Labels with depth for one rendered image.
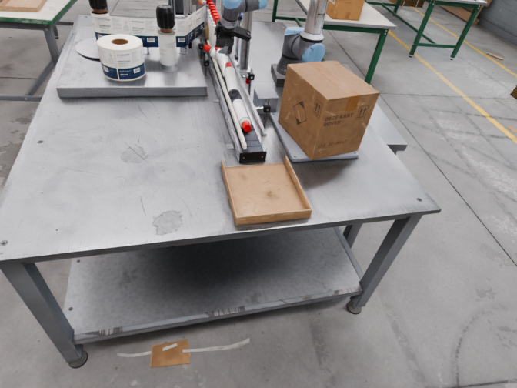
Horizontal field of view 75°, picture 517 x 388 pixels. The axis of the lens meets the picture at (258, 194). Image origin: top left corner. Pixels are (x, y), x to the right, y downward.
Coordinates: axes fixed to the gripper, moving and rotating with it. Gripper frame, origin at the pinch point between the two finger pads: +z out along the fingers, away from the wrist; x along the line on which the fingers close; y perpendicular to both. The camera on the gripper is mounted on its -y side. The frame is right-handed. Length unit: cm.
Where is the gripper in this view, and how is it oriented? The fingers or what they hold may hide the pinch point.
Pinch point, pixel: (228, 53)
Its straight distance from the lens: 182.5
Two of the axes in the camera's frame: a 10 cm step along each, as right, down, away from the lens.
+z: -2.1, 2.9, 9.3
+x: 1.5, 9.5, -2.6
